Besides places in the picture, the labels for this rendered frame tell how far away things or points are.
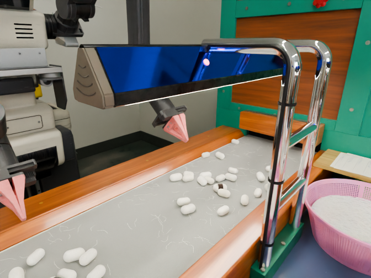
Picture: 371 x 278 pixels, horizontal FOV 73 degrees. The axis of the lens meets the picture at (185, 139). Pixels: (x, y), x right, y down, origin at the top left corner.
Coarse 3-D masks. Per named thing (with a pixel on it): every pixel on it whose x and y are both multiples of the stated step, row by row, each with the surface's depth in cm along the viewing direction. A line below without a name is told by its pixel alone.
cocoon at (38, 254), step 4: (40, 248) 46; (36, 252) 45; (40, 252) 46; (44, 252) 46; (28, 256) 45; (32, 256) 44; (36, 256) 45; (40, 256) 45; (28, 260) 44; (32, 260) 44; (36, 260) 45; (28, 264) 44; (32, 264) 44
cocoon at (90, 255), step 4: (92, 248) 46; (88, 252) 45; (92, 252) 45; (96, 252) 46; (80, 256) 45; (84, 256) 44; (88, 256) 45; (92, 256) 45; (80, 260) 44; (84, 260) 44; (88, 260) 44; (84, 264) 44
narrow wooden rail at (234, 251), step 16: (320, 176) 74; (256, 208) 56; (288, 208) 57; (304, 208) 69; (240, 224) 51; (256, 224) 51; (224, 240) 47; (240, 240) 47; (256, 240) 47; (208, 256) 44; (224, 256) 44; (240, 256) 44; (256, 256) 49; (192, 272) 40; (208, 272) 40; (224, 272) 40; (240, 272) 44
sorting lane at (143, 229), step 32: (224, 160) 86; (256, 160) 86; (288, 160) 86; (128, 192) 67; (160, 192) 67; (192, 192) 67; (64, 224) 55; (96, 224) 55; (128, 224) 55; (160, 224) 55; (192, 224) 55; (224, 224) 55; (0, 256) 47; (96, 256) 47; (128, 256) 47; (160, 256) 47; (192, 256) 47
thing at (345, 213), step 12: (312, 204) 64; (324, 204) 64; (336, 204) 63; (348, 204) 64; (360, 204) 63; (324, 216) 59; (336, 216) 58; (348, 216) 58; (360, 216) 58; (348, 228) 54; (360, 228) 55
